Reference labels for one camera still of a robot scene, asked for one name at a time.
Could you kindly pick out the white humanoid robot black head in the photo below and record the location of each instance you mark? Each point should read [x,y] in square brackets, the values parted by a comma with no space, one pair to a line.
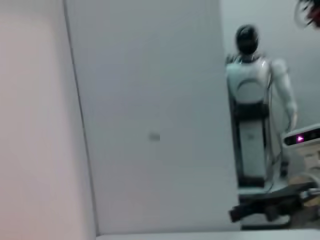
[250,87]

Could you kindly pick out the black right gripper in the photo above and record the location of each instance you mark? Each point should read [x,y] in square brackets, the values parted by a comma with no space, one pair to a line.
[287,202]

